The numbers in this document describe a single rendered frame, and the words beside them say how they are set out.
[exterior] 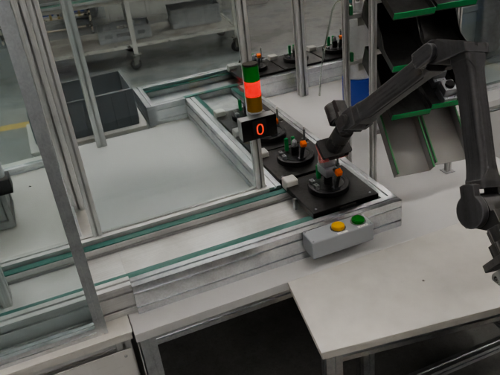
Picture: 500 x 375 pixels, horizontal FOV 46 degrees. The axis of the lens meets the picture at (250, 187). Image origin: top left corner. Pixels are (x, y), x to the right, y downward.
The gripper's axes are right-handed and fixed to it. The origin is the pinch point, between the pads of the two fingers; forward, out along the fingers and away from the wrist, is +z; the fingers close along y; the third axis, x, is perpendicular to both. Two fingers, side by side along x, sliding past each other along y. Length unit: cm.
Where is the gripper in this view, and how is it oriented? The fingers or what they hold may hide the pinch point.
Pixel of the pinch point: (326, 158)
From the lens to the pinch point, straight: 195.0
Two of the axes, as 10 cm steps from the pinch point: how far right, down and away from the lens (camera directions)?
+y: -9.2, 2.7, -2.8
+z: -1.6, 4.1, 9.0
